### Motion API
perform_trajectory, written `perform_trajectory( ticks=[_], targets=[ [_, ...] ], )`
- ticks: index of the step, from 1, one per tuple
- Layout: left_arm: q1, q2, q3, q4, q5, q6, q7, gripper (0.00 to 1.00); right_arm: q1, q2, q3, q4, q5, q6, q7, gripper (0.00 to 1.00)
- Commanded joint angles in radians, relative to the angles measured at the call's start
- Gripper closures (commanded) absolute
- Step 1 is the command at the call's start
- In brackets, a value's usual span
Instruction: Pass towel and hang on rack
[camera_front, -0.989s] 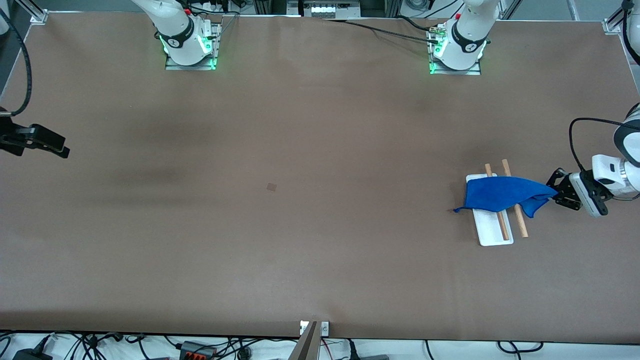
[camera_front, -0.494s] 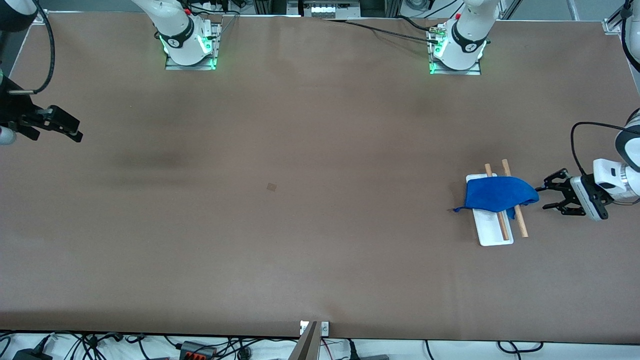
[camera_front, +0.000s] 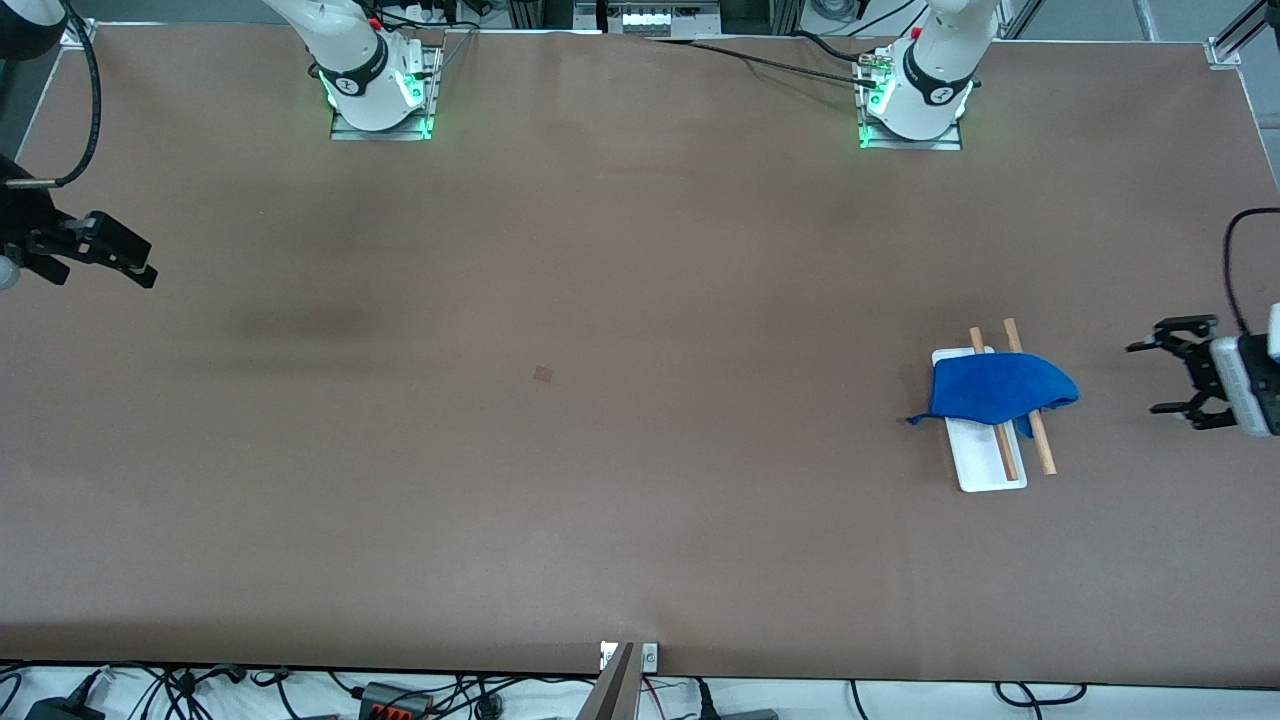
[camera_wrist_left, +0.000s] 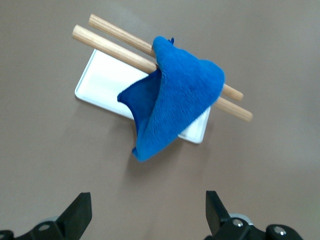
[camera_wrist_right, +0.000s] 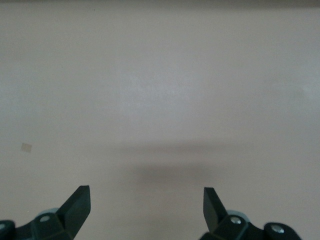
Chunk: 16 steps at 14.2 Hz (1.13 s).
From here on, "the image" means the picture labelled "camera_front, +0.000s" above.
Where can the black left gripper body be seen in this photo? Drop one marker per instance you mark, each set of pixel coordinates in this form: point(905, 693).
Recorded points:
point(1197, 368)

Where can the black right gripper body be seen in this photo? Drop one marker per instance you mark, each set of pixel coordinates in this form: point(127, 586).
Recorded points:
point(22, 228)

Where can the blue microfibre towel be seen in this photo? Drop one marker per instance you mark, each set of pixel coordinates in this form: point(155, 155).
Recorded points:
point(990, 390)

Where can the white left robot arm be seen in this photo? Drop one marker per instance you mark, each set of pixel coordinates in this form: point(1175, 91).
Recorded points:
point(930, 70)

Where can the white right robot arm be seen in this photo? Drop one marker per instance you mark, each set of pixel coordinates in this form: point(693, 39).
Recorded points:
point(350, 50)

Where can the wooden rack rod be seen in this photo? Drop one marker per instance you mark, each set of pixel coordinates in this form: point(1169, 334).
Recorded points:
point(1008, 460)
point(1044, 455)

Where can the white towel rack base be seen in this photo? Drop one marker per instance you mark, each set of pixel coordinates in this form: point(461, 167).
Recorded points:
point(985, 470)

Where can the black power adapter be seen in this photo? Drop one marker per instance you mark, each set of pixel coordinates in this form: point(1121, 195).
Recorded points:
point(60, 710)

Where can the black box with orange connectors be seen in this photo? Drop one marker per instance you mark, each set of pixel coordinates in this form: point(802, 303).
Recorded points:
point(395, 702)

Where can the grey block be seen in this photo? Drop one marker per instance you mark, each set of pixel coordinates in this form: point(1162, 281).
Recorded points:
point(750, 714)

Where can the white power strip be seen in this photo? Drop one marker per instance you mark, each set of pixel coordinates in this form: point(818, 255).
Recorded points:
point(660, 18)

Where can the silver aluminium corner bracket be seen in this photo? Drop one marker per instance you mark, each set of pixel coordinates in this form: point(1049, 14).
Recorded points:
point(82, 38)
point(1222, 55)

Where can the aluminium frame profile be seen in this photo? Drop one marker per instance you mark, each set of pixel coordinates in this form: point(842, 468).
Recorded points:
point(1250, 25)

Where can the small silver metal bracket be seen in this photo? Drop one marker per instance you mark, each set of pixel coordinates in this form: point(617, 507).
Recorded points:
point(650, 657)

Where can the grey camera stand pole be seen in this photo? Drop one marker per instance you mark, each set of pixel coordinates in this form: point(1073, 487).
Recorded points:
point(612, 695)

